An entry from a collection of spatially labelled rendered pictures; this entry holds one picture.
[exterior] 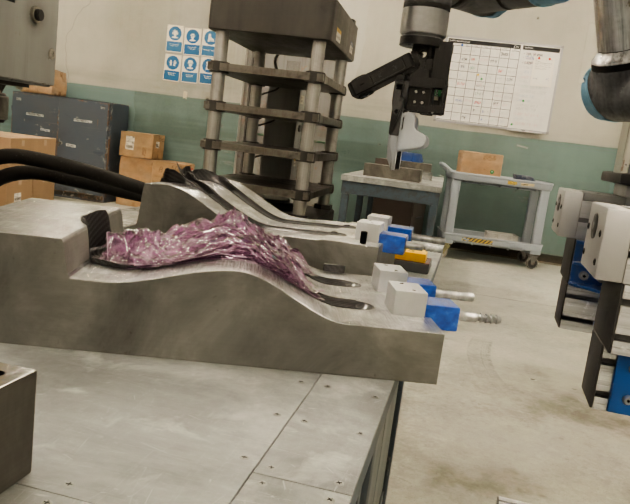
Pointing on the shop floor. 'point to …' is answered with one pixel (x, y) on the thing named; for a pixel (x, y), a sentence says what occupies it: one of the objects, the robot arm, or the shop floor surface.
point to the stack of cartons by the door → (144, 160)
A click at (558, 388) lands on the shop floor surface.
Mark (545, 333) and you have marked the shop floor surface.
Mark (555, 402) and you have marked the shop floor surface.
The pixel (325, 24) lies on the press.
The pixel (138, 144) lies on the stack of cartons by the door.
